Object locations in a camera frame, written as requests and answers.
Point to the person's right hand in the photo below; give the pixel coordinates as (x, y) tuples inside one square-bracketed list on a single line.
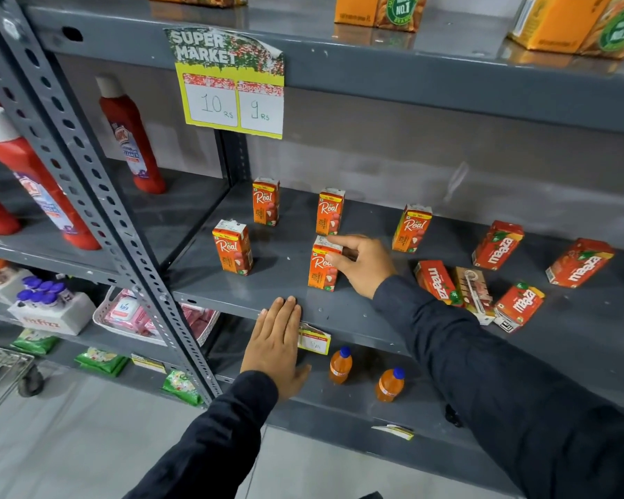
[(369, 264)]

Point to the person's left hand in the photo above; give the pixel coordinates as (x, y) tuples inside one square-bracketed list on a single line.
[(273, 353)]

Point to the person's left little finger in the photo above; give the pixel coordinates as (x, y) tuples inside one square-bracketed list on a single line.
[(259, 323)]

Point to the person's right thumb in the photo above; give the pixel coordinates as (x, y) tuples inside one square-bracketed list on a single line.
[(339, 263)]

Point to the person's left middle finger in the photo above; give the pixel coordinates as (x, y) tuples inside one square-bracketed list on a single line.
[(283, 316)]

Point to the person's left thumb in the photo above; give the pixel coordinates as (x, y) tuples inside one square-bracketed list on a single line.
[(302, 376)]

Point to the small orange juice carton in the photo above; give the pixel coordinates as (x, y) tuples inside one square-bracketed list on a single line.
[(412, 229), (265, 202), (321, 272), (233, 249), (330, 213)]

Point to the person's left forearm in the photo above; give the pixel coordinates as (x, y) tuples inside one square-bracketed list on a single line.
[(213, 441)]

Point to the person's right forearm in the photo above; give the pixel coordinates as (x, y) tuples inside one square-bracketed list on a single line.
[(499, 389)]

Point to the yellow white shelf price label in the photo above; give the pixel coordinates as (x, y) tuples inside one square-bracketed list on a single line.
[(393, 431), (148, 363), (313, 339)]

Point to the small orange soda bottle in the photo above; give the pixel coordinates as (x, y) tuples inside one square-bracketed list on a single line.
[(390, 385), (340, 366)]

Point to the small red mango drink carton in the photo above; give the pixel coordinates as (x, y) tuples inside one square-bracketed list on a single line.
[(580, 263), (473, 293), (436, 282), (519, 306), (497, 245)]

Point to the green snack packet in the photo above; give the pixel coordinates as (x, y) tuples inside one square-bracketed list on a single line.
[(182, 388), (101, 361), (34, 341)]

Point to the pile of pink packets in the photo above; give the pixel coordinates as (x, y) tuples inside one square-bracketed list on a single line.
[(127, 312)]

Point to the grey metal shelf rack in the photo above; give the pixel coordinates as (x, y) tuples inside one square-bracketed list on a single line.
[(177, 213), (395, 72)]

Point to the white plastic basket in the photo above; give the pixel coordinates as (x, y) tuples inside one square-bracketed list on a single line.
[(104, 322)]

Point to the white cardboard display box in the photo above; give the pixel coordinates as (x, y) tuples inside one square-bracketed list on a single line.
[(57, 319)]

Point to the cluster of purple-capped bottles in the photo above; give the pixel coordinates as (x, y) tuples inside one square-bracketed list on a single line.
[(41, 292)]

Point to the yellow green paper price sign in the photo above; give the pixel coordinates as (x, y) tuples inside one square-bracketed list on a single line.
[(229, 62)]

